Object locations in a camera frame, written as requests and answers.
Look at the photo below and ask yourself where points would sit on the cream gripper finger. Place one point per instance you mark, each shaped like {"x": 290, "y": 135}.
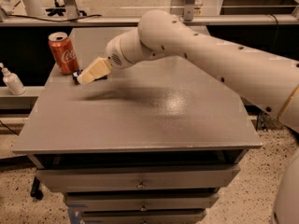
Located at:
{"x": 100, "y": 67}

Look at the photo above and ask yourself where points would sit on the blue rxbar blueberry wrapper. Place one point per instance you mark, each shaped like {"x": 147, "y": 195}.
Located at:
{"x": 76, "y": 74}

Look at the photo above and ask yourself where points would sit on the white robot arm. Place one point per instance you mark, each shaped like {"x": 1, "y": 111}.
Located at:
{"x": 266, "y": 80}

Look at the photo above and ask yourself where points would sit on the red coke can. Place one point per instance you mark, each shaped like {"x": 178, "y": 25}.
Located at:
{"x": 63, "y": 52}

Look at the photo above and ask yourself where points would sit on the white pump bottle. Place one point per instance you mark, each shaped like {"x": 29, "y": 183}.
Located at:
{"x": 12, "y": 81}

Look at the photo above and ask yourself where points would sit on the grey drawer cabinet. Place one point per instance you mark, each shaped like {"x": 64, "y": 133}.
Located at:
{"x": 154, "y": 114}

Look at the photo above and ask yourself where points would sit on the top grey drawer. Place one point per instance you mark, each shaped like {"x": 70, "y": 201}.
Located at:
{"x": 139, "y": 178}

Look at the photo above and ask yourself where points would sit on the grey drawer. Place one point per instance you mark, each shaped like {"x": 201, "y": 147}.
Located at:
{"x": 187, "y": 216}
{"x": 139, "y": 178}
{"x": 141, "y": 202}

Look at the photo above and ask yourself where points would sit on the middle grey drawer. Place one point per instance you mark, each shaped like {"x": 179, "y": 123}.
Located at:
{"x": 141, "y": 202}

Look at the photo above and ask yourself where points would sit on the black cabinet caster wheel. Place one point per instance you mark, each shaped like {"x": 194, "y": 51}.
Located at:
{"x": 36, "y": 192}

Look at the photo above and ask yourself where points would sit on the bottom grey drawer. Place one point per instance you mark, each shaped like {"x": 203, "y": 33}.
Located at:
{"x": 187, "y": 216}

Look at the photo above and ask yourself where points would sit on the grey metal rail frame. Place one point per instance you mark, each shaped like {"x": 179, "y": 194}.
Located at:
{"x": 94, "y": 20}

